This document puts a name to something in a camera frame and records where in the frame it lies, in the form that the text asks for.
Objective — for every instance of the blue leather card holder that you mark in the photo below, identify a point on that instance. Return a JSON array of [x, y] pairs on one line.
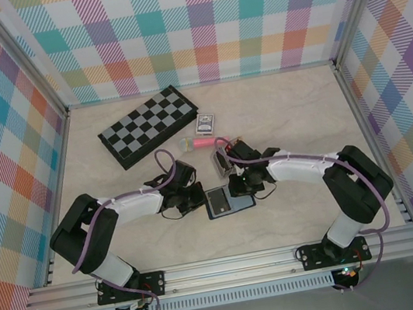
[[243, 204]]

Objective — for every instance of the silver grey credit card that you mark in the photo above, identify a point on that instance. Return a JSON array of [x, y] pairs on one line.
[[217, 200]]

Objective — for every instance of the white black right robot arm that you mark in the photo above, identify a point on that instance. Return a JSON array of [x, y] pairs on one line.
[[299, 169]]

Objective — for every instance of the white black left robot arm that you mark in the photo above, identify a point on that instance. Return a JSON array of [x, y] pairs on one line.
[[136, 207]]

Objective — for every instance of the clear acrylic card organizer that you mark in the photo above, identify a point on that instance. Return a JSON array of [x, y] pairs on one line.
[[222, 176]]

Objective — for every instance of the gold card stack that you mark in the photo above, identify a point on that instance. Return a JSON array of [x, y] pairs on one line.
[[236, 140]]

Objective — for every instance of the blue playing card box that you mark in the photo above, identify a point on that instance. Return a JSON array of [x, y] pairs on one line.
[[204, 124]]

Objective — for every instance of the pink toy microphone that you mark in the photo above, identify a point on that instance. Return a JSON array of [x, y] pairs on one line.
[[204, 142]]

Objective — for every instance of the black grey chessboard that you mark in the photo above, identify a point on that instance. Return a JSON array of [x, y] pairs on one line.
[[147, 125]]

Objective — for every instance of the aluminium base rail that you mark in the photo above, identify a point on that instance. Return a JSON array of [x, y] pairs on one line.
[[228, 269]]

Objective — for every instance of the thin aluminium frame rail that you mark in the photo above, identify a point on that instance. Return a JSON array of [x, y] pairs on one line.
[[256, 74]]

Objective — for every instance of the aluminium side frame rail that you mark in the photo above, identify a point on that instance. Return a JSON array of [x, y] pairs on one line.
[[61, 158], [358, 111]]

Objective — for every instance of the aluminium frame post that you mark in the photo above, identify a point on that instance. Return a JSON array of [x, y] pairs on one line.
[[358, 1], [26, 54]]

